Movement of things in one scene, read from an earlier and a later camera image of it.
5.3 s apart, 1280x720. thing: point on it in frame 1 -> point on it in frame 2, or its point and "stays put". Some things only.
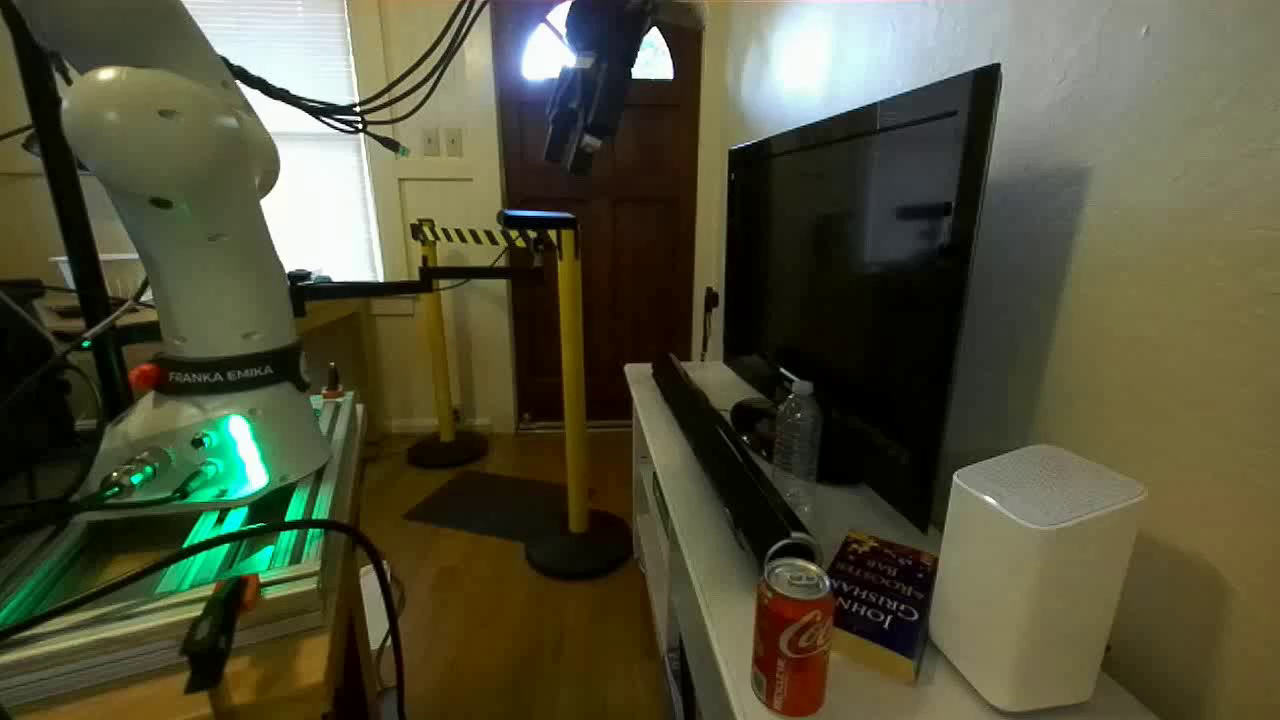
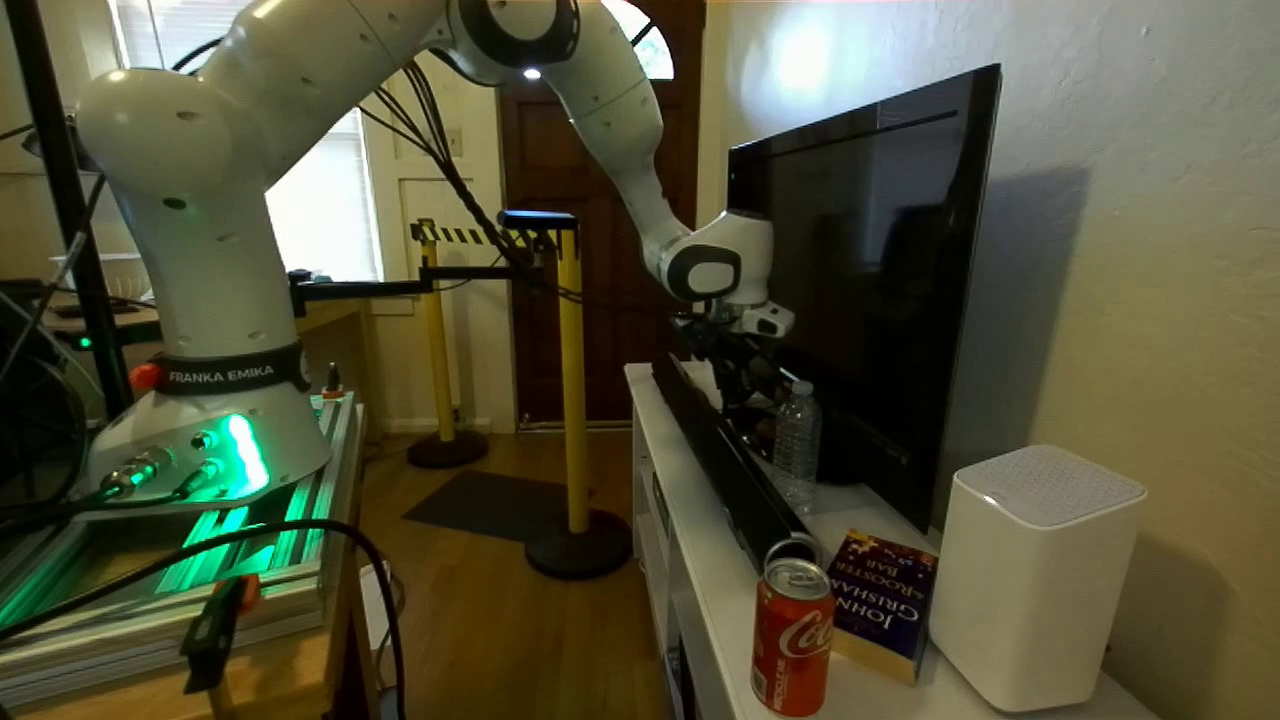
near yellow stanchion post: (577, 551) stays put
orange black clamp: (211, 635) stays put
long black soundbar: (728, 458) stays put
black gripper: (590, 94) -> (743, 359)
